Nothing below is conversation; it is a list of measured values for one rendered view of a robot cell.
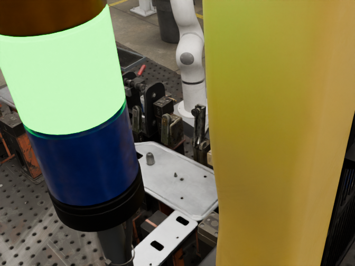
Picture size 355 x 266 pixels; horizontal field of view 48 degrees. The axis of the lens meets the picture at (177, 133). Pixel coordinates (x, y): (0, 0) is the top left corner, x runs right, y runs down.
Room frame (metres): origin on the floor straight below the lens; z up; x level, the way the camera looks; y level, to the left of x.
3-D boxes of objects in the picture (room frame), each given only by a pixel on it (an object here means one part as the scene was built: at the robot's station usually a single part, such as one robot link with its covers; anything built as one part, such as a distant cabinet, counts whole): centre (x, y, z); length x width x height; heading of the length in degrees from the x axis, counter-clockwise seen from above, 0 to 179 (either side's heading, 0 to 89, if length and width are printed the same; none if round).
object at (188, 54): (1.75, -0.10, 1.10); 0.19 x 0.12 x 0.24; 167
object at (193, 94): (1.79, -0.11, 0.89); 0.19 x 0.19 x 0.18
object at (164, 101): (1.39, 0.05, 0.91); 0.07 x 0.05 x 0.42; 136
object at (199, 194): (1.40, 0.38, 1.00); 1.38 x 0.22 x 0.02; 46
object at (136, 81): (1.47, 0.14, 0.94); 0.18 x 0.13 x 0.49; 46
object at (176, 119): (1.33, 0.01, 0.88); 0.11 x 0.09 x 0.37; 136
